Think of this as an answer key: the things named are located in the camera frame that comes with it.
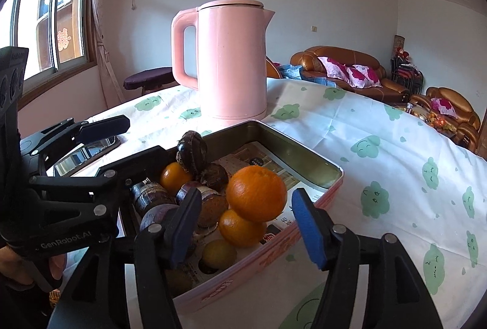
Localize small oval orange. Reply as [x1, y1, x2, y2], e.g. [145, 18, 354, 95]
[159, 162, 193, 196]

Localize mandarin orange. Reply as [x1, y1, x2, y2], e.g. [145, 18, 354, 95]
[218, 209, 268, 248]

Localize blue clothes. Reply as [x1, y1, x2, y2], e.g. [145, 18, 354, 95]
[278, 63, 335, 86]

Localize black smartphone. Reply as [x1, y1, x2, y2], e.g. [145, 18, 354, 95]
[52, 135, 119, 178]

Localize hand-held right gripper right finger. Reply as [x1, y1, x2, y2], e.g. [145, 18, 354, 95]
[291, 187, 444, 329]

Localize purple cushioned stool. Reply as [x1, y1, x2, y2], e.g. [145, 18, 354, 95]
[123, 66, 179, 96]

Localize pink metal tin box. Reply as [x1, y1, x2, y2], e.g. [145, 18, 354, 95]
[118, 119, 345, 314]

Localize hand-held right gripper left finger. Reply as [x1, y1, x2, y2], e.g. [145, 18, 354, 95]
[46, 187, 203, 329]

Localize cloud print tablecloth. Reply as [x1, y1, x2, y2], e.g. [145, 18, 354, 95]
[19, 77, 487, 329]

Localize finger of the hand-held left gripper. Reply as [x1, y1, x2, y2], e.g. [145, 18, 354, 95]
[19, 115, 131, 162]
[26, 145, 179, 208]

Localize large orange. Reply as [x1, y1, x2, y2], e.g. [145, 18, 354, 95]
[226, 165, 288, 223]

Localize person's left hand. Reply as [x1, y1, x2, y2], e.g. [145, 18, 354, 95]
[0, 243, 67, 289]

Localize brown leather sofa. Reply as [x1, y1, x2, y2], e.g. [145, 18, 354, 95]
[290, 45, 412, 103]

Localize purple passion fruit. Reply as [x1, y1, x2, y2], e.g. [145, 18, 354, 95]
[175, 181, 203, 205]

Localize glass window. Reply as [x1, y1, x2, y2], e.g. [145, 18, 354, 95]
[0, 0, 96, 86]

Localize pale curtain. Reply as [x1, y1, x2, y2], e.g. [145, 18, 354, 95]
[89, 0, 126, 105]

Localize brown round fruit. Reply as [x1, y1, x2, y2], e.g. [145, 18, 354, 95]
[197, 191, 229, 229]

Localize pink floral pillow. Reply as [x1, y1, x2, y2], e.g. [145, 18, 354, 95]
[430, 98, 458, 120]
[317, 56, 352, 80]
[344, 65, 382, 88]

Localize pink electric kettle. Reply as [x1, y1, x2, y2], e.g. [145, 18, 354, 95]
[170, 0, 276, 121]

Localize cluttered coffee table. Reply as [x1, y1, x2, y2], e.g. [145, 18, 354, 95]
[396, 103, 457, 135]

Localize brown leather armchair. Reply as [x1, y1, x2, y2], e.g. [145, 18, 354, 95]
[411, 86, 482, 152]

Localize small yellow fruit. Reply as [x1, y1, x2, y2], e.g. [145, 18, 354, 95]
[201, 239, 237, 269]

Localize stacked dark chairs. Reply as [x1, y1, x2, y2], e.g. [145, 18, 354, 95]
[391, 61, 425, 96]

